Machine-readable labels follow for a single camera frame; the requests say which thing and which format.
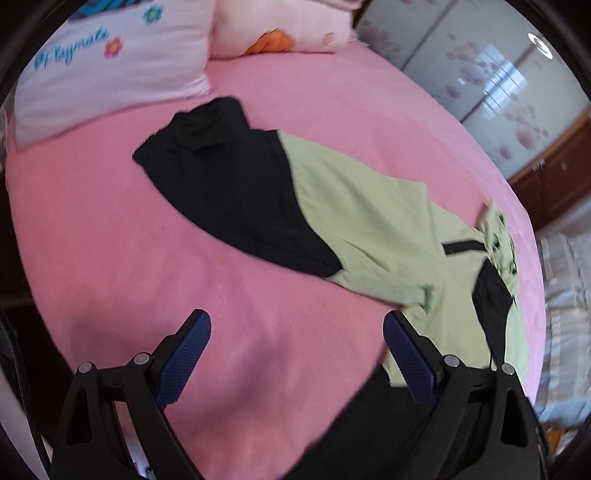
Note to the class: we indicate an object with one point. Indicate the floral sliding-door wardrobe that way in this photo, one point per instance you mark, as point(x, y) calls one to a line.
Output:
point(461, 60)

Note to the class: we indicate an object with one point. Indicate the pink fleece blanket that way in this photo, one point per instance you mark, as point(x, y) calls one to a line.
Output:
point(138, 254)

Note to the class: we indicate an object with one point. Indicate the brown wooden door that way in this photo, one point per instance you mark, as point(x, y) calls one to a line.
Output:
point(563, 180)

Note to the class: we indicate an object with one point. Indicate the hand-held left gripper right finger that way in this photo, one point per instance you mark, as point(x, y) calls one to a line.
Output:
point(411, 355)

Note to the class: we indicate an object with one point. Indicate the pink pillow with orange print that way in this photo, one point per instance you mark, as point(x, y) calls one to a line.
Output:
point(286, 18)

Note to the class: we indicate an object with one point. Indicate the dark cloth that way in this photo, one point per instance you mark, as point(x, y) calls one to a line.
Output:
point(360, 438)

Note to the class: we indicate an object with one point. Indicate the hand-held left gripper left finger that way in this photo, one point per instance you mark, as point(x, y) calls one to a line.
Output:
point(184, 355)

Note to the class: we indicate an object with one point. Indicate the white printed pillow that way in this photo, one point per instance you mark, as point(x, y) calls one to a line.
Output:
point(138, 60)

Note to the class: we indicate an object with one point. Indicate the white lace cover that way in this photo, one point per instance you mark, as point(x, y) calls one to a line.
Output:
point(568, 300)

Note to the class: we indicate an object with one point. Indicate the round ceiling lamp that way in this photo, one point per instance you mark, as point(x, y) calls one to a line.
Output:
point(547, 52)

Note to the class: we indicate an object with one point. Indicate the green and black jacket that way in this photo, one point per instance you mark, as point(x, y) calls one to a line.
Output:
point(369, 221)

